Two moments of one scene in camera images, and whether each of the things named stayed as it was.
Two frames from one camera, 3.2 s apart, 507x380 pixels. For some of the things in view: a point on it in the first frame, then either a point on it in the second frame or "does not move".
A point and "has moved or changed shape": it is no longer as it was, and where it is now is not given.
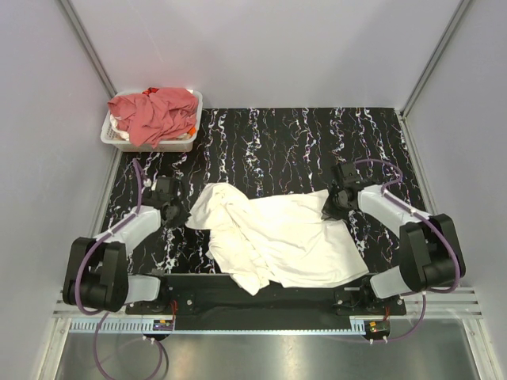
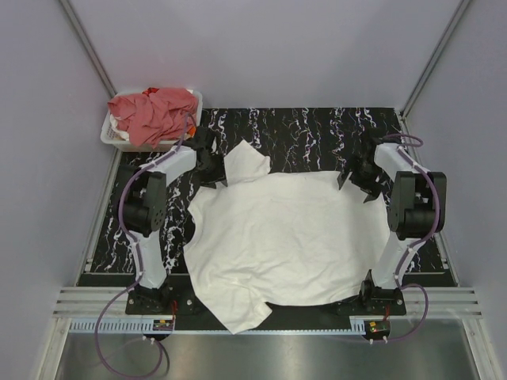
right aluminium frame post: x=459 y=11 does not move
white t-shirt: x=275 y=241 has moved or changed shape
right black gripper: x=328 y=210 → x=371 y=188
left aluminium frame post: x=88 y=47 does not move
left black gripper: x=182 y=217 → x=219 y=176
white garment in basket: x=120 y=134 does not move
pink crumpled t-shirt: x=155 y=117 does not move
